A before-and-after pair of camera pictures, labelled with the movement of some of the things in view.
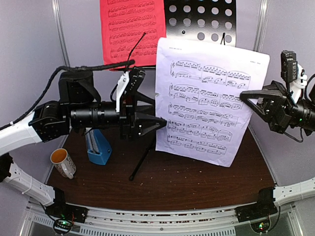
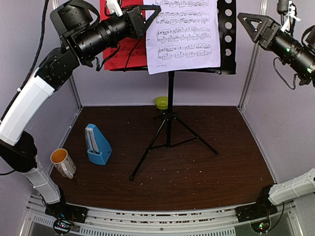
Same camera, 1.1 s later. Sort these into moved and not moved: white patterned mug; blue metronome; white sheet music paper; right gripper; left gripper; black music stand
Moved: right gripper; black music stand; left gripper; white sheet music paper
Not moved: blue metronome; white patterned mug
